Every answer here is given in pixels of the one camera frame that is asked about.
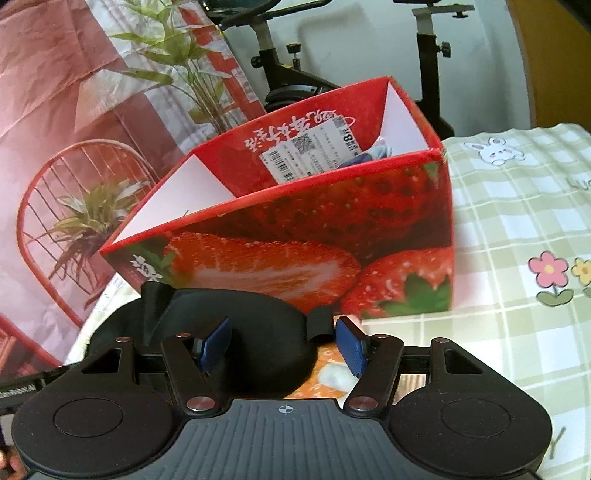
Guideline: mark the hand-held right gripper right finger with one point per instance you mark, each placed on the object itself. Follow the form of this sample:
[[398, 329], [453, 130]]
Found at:
[[351, 346]]

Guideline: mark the red printed curtain with plants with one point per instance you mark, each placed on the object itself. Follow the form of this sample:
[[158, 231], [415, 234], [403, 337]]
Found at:
[[69, 115]]

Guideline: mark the blue and white plastic packet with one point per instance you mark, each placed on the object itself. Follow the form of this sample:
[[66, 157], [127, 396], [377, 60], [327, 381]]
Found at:
[[367, 154]]

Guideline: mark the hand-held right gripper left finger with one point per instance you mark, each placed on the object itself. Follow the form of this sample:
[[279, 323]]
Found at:
[[213, 345]]

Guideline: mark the orange printed cloth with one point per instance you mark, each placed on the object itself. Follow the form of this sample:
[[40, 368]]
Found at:
[[323, 374]]

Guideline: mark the red strawberry print cardboard box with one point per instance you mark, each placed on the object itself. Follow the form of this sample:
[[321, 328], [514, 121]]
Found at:
[[323, 230]]

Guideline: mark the wooden door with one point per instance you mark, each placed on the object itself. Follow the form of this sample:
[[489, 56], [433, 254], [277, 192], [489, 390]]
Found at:
[[549, 55]]

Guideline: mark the black exercise bike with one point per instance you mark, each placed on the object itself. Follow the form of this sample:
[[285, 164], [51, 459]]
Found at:
[[286, 69]]

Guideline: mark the black eye mask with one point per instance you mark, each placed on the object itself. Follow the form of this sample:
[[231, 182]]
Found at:
[[272, 341]]

